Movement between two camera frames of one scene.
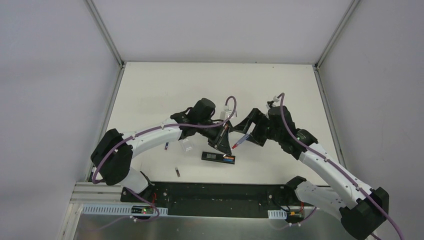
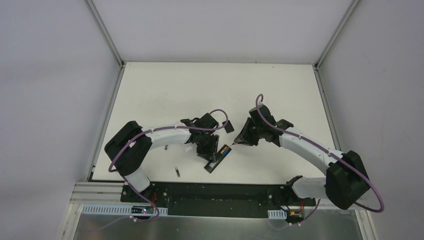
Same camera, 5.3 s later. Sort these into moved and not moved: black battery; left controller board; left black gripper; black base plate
Moved: left black gripper
Not moved: black base plate; black battery; left controller board
